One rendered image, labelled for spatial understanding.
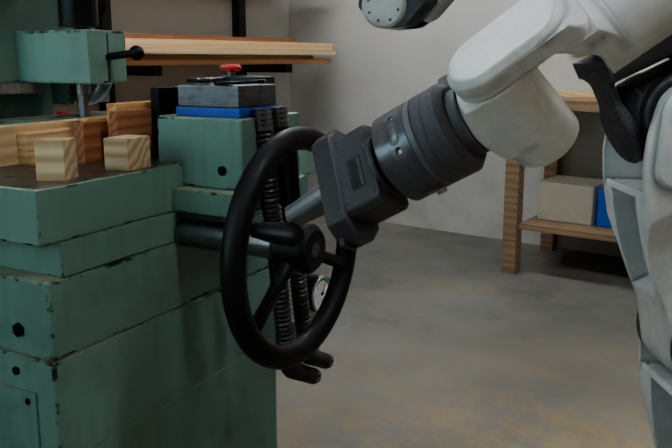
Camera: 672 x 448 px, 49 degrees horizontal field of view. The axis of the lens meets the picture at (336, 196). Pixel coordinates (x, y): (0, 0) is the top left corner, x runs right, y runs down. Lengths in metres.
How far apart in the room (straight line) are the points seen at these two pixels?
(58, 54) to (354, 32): 3.82
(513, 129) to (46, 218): 0.48
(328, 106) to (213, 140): 3.98
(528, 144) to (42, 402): 0.59
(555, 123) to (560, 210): 3.10
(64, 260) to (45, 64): 0.33
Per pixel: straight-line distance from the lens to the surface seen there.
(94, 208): 0.87
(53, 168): 0.87
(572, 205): 3.73
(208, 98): 0.96
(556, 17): 0.61
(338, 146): 0.72
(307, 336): 0.94
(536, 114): 0.65
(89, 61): 1.02
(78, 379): 0.90
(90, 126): 1.00
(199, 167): 0.96
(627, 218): 1.22
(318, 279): 1.18
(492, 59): 0.62
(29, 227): 0.83
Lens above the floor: 1.03
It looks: 11 degrees down
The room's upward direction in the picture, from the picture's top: straight up
